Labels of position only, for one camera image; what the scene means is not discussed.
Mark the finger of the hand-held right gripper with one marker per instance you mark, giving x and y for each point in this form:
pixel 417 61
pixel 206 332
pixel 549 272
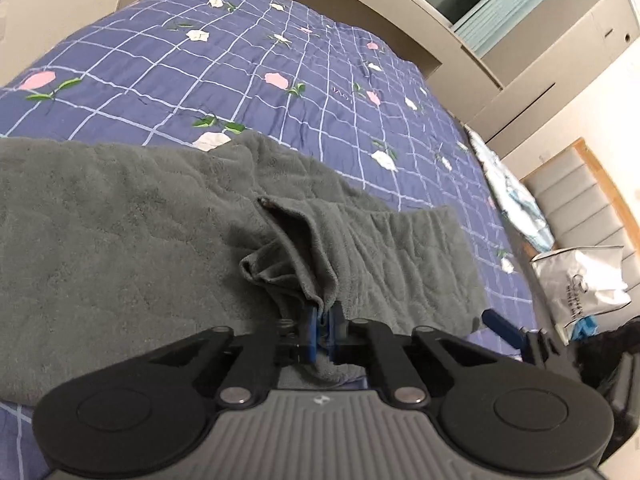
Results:
pixel 502 329

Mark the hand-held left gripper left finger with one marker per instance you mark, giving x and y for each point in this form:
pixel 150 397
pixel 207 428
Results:
pixel 312 332

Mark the light blue curtain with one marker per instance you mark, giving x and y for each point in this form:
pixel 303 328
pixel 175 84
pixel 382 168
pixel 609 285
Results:
pixel 515 7

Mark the beige wardrobe with round hole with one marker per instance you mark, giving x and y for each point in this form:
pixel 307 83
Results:
pixel 570 70

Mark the pale floral folded quilt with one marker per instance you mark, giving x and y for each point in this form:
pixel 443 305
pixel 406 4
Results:
pixel 515 195

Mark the clear plastic bag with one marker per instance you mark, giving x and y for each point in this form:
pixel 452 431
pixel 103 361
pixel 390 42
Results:
pixel 580 285

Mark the purple checked floral bedspread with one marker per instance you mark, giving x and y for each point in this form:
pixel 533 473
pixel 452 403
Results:
pixel 225 60

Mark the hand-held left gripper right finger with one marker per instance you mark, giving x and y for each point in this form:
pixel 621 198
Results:
pixel 334 331

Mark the grey quilted pants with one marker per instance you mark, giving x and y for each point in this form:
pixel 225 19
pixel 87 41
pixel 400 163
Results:
pixel 150 260

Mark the grey padded headboard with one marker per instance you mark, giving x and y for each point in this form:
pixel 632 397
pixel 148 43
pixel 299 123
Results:
pixel 585 205

